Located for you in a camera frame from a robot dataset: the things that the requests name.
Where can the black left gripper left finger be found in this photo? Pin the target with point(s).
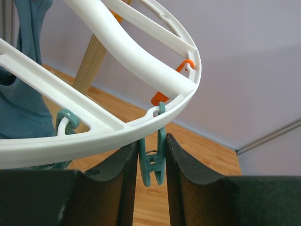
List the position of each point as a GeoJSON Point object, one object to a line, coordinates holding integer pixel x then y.
{"type": "Point", "coordinates": [102, 196]}

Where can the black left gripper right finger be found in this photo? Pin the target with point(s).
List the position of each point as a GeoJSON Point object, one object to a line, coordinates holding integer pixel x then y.
{"type": "Point", "coordinates": [200, 196]}

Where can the teal clothes peg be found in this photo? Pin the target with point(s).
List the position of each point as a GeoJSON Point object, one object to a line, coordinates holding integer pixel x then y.
{"type": "Point", "coordinates": [153, 160]}

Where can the teal peg beside sock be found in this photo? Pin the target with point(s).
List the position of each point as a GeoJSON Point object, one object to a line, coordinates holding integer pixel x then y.
{"type": "Point", "coordinates": [66, 123]}

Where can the blue hanging sock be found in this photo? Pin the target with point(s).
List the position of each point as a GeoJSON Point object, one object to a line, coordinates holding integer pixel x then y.
{"type": "Point", "coordinates": [23, 112]}

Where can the aluminium corner frame post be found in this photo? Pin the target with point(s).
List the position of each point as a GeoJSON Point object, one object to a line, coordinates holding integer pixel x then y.
{"type": "Point", "coordinates": [272, 135]}

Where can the wooden drying rack frame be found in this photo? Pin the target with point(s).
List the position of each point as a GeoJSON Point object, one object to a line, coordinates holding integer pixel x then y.
{"type": "Point", "coordinates": [90, 65]}

